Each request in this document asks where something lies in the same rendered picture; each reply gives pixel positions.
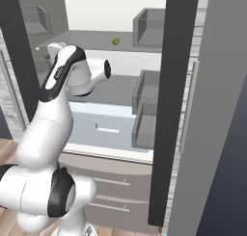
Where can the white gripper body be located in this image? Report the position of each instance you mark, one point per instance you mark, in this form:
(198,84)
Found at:
(54,49)

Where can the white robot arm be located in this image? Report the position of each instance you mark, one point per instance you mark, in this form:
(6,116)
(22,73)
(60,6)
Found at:
(48,134)

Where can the grey fridge shelf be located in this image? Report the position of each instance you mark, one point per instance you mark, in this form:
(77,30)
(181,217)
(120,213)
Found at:
(93,39)
(119,89)

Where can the dark fridge door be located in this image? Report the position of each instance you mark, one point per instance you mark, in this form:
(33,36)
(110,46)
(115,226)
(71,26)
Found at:
(16,37)

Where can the grey fridge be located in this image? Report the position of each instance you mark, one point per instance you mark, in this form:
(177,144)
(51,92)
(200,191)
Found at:
(106,18)

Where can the green lemon wedge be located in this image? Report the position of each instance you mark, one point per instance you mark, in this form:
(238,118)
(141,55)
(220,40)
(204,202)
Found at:
(115,41)

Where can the grey door bin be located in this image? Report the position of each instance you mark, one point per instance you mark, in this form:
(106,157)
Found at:
(149,28)
(148,89)
(35,20)
(144,127)

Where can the pale blue crisper drawer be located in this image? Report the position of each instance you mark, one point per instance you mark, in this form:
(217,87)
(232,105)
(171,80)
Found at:
(109,118)

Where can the taupe freezer drawer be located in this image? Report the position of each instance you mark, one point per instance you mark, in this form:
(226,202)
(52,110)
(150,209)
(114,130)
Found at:
(128,219)
(128,172)

